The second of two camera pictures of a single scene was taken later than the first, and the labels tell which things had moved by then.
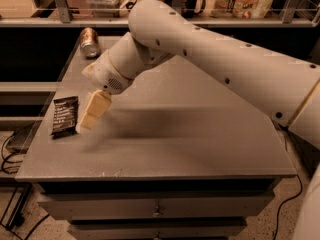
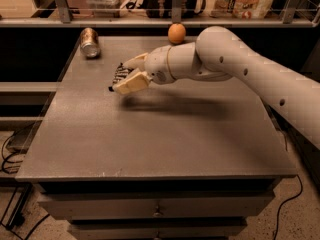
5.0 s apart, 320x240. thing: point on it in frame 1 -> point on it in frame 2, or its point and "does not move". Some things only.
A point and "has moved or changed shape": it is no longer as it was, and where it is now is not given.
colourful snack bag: [249, 1] does not move
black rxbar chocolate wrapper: [65, 117] has moved or changed shape
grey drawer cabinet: [177, 157] does not move
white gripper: [104, 73] -> [157, 65]
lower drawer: [157, 229] does not move
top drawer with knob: [156, 206] does not move
